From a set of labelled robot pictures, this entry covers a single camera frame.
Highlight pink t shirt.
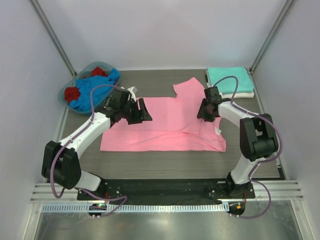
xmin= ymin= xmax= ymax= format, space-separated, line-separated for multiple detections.
xmin=100 ymin=77 xmax=227 ymax=152

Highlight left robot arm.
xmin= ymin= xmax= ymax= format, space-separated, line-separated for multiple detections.
xmin=41 ymin=86 xmax=152 ymax=200

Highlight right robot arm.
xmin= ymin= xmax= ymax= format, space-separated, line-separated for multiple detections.
xmin=197 ymin=86 xmax=279 ymax=198

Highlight teal folded t shirt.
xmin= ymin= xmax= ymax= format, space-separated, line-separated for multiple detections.
xmin=207 ymin=66 xmax=254 ymax=95

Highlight white folded t shirt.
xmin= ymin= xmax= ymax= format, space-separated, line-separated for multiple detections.
xmin=205 ymin=73 xmax=255 ymax=99

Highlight blue t shirt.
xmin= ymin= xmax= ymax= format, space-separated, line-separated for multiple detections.
xmin=68 ymin=68 xmax=120 ymax=114

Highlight blue plastic basket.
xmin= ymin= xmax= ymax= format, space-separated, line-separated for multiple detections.
xmin=58 ymin=62 xmax=121 ymax=116

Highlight red t shirt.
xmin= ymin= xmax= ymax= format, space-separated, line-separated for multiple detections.
xmin=64 ymin=66 xmax=109 ymax=104

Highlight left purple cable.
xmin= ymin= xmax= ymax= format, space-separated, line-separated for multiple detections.
xmin=49 ymin=84 xmax=128 ymax=217

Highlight purple cable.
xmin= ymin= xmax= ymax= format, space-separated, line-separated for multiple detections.
xmin=212 ymin=76 xmax=284 ymax=220
xmin=49 ymin=84 xmax=128 ymax=217

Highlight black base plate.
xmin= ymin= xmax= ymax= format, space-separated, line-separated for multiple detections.
xmin=91 ymin=178 xmax=256 ymax=200

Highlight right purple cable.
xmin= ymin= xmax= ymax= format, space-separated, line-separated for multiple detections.
xmin=212 ymin=76 xmax=284 ymax=220

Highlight right aluminium frame post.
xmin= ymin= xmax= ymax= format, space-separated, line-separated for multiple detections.
xmin=248 ymin=0 xmax=297 ymax=75

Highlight slotted cable duct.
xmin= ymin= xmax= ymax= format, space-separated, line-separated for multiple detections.
xmin=41 ymin=202 xmax=229 ymax=214

